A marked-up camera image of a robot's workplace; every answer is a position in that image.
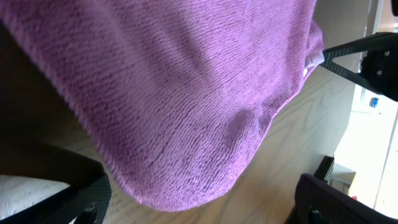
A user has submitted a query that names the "purple microfiber cloth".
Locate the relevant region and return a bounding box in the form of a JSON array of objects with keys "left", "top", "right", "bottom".
[{"left": 1, "top": 0, "right": 323, "bottom": 212}]

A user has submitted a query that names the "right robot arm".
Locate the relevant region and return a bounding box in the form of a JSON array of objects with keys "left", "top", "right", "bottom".
[{"left": 320, "top": 10, "right": 397, "bottom": 101}]

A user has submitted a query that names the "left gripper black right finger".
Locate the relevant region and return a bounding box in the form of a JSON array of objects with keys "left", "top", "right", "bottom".
[{"left": 285, "top": 174, "right": 397, "bottom": 224}]

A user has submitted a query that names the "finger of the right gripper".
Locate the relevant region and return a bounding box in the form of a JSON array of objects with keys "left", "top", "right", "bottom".
[{"left": 321, "top": 32, "right": 397, "bottom": 93}]

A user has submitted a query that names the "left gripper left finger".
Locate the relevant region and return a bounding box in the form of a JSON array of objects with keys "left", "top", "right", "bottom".
[{"left": 1, "top": 161, "right": 112, "bottom": 224}]

